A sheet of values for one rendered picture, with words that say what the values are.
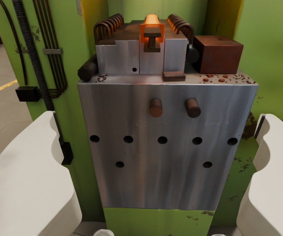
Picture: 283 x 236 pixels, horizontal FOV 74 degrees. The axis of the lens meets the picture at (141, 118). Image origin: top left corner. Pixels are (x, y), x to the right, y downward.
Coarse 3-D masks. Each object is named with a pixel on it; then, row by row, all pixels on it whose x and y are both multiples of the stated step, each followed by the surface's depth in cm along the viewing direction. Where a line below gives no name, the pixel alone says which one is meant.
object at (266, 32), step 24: (216, 0) 66; (240, 0) 48; (264, 0) 47; (216, 24) 66; (240, 24) 50; (264, 24) 50; (264, 48) 53; (264, 72) 57; (264, 96) 61; (240, 144) 72; (240, 168) 79; (240, 192) 87; (216, 216) 98
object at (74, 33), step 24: (24, 0) 50; (48, 0) 50; (72, 0) 49; (96, 0) 62; (0, 24) 53; (72, 24) 52; (24, 48) 56; (72, 48) 56; (48, 72) 60; (72, 72) 60; (72, 96) 64; (72, 120) 70; (72, 144) 76; (72, 168) 84; (96, 192) 92; (96, 216) 104
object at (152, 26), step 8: (152, 16) 59; (144, 24) 38; (152, 24) 37; (160, 24) 37; (144, 32) 30; (152, 32) 30; (160, 32) 30; (144, 40) 39; (152, 40) 31; (160, 40) 39; (144, 48) 31; (152, 48) 31; (160, 48) 31
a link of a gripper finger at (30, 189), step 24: (48, 120) 10; (24, 144) 8; (48, 144) 8; (0, 168) 7; (24, 168) 7; (48, 168) 7; (0, 192) 6; (24, 192) 6; (48, 192) 6; (72, 192) 6; (0, 216) 6; (24, 216) 6; (48, 216) 6; (72, 216) 6
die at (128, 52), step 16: (128, 32) 49; (96, 48) 42; (112, 48) 42; (128, 48) 42; (176, 48) 41; (112, 64) 44; (128, 64) 43; (144, 64) 43; (160, 64) 43; (176, 64) 43
